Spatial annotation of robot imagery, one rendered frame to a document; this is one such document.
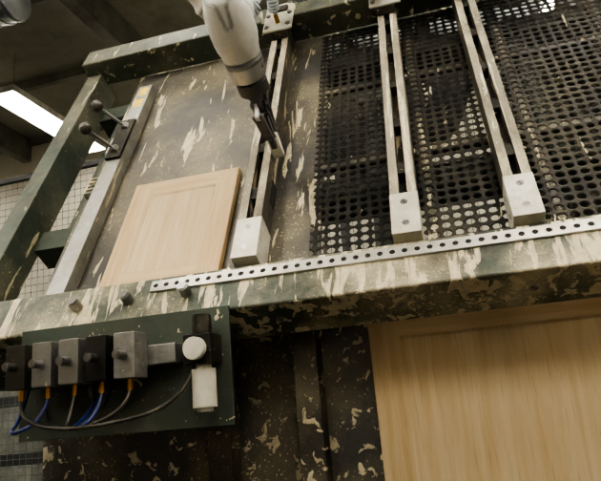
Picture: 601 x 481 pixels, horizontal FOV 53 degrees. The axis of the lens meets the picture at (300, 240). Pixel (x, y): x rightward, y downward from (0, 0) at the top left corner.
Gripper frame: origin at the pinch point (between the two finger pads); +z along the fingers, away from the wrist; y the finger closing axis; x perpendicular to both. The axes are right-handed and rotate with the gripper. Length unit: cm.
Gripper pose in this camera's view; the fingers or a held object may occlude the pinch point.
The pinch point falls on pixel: (275, 145)
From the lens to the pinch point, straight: 159.7
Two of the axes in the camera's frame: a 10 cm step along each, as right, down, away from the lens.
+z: 2.7, 6.9, 6.8
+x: -9.6, 1.5, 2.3
